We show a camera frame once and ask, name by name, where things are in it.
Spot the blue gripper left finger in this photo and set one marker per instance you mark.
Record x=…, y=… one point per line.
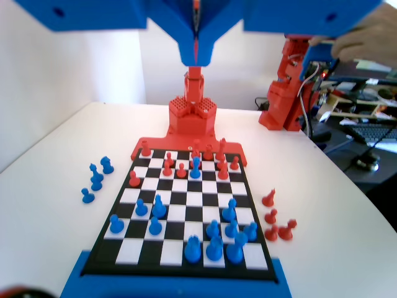
x=124, y=12

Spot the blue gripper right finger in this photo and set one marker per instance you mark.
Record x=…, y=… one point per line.
x=279, y=12

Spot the blue chess queen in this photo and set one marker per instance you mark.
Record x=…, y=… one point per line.
x=194, y=170

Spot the red robot arm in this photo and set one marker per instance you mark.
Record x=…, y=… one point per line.
x=193, y=102

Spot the red chess rook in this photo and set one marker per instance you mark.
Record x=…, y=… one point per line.
x=145, y=149
x=208, y=152

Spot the red chess king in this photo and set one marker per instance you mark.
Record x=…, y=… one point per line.
x=222, y=147

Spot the red chess queen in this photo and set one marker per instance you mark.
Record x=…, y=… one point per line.
x=196, y=145

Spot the red chess pawn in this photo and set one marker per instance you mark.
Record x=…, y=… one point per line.
x=167, y=170
x=169, y=159
x=220, y=163
x=134, y=181
x=180, y=171
x=234, y=163
x=272, y=233
x=271, y=216

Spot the blue chess bishop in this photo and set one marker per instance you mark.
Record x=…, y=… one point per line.
x=96, y=172
x=230, y=210

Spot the red chess bishop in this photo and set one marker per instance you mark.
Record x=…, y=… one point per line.
x=222, y=174

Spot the blue chess pawn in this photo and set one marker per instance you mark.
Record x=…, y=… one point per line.
x=250, y=232
x=231, y=228
x=87, y=196
x=213, y=229
x=141, y=209
x=115, y=224
x=96, y=184
x=154, y=226

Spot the black and white chessboard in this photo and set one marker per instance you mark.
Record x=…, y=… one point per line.
x=186, y=198

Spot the blue chess rook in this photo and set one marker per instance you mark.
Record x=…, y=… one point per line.
x=214, y=249
x=192, y=249

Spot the person's hand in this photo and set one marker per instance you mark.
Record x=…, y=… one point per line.
x=363, y=40

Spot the green circuit board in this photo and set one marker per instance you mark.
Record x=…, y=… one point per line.
x=319, y=66

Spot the wooden monitor riser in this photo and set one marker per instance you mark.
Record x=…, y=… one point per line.
x=341, y=101

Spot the black monitor stand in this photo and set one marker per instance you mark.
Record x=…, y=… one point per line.
x=359, y=88

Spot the black keyboard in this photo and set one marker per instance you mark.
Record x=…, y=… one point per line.
x=372, y=134

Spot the red and black round object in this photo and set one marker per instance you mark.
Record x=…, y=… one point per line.
x=18, y=291

